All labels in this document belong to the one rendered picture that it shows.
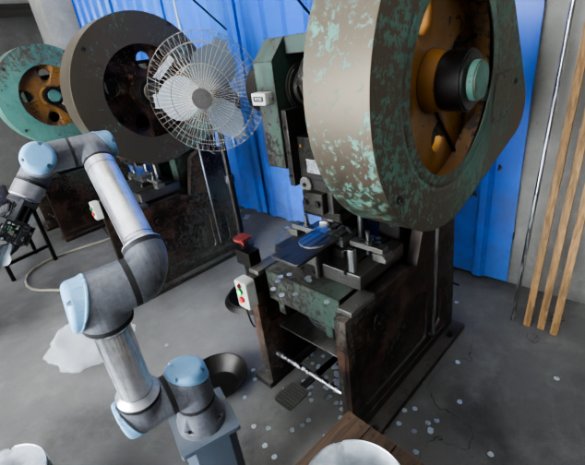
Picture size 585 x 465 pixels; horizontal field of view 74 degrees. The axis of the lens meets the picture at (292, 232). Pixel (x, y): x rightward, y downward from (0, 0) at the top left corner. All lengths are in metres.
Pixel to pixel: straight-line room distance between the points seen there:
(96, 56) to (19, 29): 5.42
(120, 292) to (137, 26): 1.84
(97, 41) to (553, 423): 2.71
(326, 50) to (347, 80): 0.09
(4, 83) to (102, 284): 3.24
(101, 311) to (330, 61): 0.71
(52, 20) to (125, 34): 3.76
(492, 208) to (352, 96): 1.78
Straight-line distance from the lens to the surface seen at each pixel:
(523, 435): 1.92
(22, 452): 1.84
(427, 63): 1.15
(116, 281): 0.91
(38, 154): 1.11
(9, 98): 4.04
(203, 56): 2.02
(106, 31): 2.45
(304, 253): 1.43
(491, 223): 2.55
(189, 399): 1.23
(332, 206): 1.43
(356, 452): 1.32
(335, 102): 0.88
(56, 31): 6.20
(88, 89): 2.38
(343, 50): 0.87
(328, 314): 1.48
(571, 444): 1.96
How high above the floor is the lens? 1.47
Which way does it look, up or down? 26 degrees down
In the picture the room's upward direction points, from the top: 8 degrees counter-clockwise
